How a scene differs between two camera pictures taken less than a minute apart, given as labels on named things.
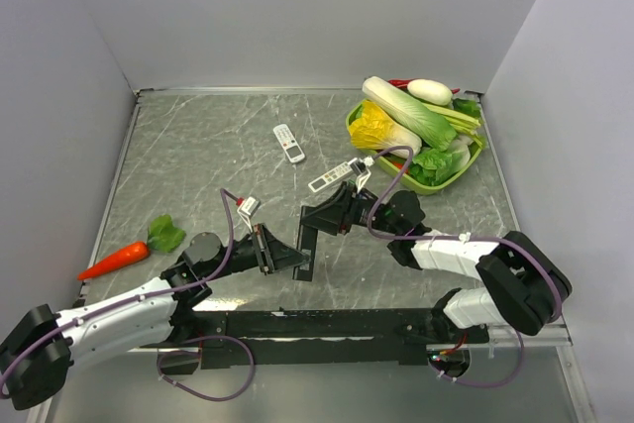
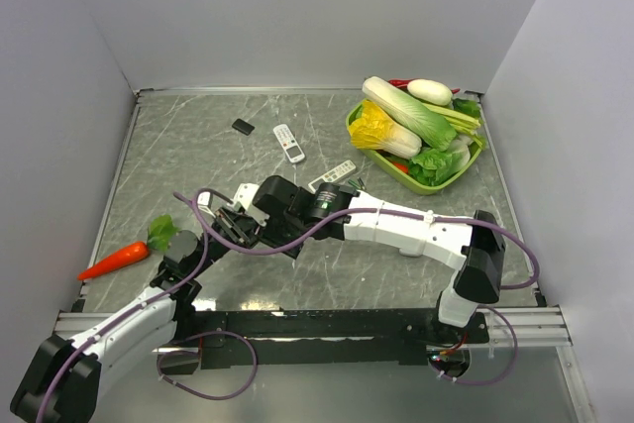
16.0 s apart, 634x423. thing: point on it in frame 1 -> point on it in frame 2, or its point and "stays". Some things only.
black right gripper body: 358,208 -> 280,233
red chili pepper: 399,83 stays
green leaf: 162,235 stays
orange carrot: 119,259 stays
